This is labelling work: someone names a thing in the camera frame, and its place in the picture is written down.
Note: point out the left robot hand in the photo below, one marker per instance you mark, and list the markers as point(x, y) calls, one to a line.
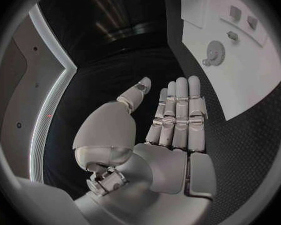
point(168, 165)

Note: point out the grey gear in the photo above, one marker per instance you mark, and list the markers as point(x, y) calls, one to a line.
point(216, 52)

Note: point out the grey plug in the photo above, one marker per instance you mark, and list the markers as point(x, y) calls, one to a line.
point(232, 35)

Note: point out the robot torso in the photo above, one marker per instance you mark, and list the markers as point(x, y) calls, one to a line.
point(25, 97)

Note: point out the small grey peg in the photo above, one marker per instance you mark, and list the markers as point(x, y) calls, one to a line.
point(206, 61)

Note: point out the grey block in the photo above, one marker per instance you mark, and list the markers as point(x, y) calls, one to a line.
point(252, 22)
point(235, 13)

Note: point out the white task board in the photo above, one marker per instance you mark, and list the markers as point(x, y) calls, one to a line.
point(248, 75)

